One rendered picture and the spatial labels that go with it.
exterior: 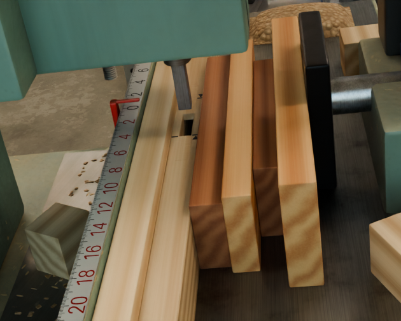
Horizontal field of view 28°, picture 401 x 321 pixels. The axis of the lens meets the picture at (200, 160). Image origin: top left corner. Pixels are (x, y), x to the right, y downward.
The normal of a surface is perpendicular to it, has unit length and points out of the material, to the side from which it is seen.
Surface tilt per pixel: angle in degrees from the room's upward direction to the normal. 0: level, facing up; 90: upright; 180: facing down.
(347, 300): 0
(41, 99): 0
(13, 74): 90
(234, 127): 0
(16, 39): 90
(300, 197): 90
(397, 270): 90
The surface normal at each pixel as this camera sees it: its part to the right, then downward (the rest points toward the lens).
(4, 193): 0.99, -0.09
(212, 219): -0.06, 0.53
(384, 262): -0.92, 0.30
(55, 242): -0.51, 0.51
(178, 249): -0.14, -0.85
